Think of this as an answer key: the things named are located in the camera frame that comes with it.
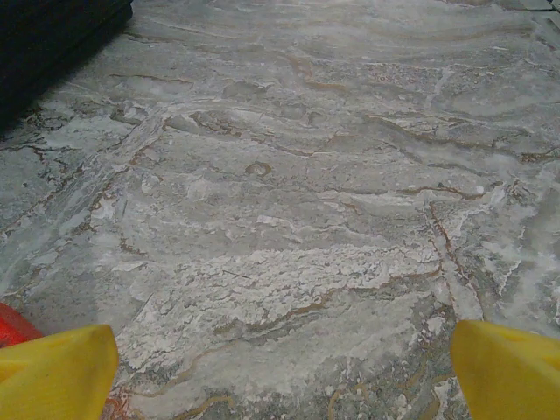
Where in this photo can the small red plastic block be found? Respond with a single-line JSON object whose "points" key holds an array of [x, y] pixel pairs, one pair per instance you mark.
{"points": [[15, 326]]}

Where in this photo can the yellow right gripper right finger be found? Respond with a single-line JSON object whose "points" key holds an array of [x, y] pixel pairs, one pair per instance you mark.
{"points": [[507, 376]]}

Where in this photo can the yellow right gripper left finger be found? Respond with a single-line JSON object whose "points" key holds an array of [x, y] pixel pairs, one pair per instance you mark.
{"points": [[52, 376]]}

